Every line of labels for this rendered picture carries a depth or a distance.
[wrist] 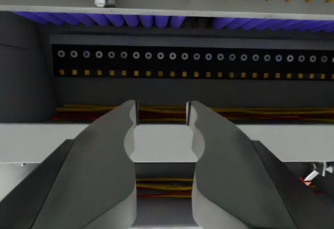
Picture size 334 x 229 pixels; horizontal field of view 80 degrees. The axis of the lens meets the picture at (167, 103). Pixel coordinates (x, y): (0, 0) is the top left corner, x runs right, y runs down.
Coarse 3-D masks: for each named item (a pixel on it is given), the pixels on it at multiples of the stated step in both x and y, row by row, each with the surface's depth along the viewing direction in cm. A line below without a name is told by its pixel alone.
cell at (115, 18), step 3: (105, 15) 24; (108, 15) 23; (111, 15) 23; (114, 15) 24; (117, 15) 24; (120, 15) 26; (108, 18) 25; (111, 18) 24; (114, 18) 25; (117, 18) 25; (120, 18) 26; (123, 18) 28; (111, 21) 26; (114, 21) 26; (117, 21) 26; (120, 21) 27; (123, 21) 28; (114, 24) 27; (117, 24) 27; (120, 24) 28
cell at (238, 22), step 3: (237, 18) 25; (240, 18) 25; (243, 18) 24; (246, 18) 24; (249, 18) 23; (252, 18) 24; (231, 21) 27; (234, 21) 26; (237, 21) 26; (240, 21) 25; (243, 21) 25; (246, 21) 25; (228, 24) 28; (231, 24) 28; (234, 24) 27; (237, 24) 26; (240, 24) 26; (228, 27) 29; (231, 27) 28; (234, 27) 28; (237, 27) 28
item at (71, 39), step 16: (0, 16) 26; (16, 16) 29; (0, 32) 26; (16, 32) 29; (240, 48) 34; (256, 48) 34; (272, 48) 34; (288, 48) 34; (304, 48) 34; (320, 48) 34
